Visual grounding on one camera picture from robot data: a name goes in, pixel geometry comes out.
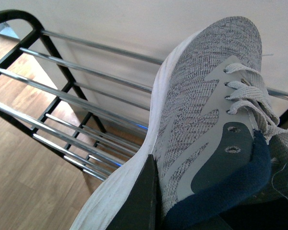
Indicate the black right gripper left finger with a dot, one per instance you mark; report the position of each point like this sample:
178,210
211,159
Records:
142,209

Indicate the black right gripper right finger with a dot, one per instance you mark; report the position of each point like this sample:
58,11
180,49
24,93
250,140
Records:
267,209

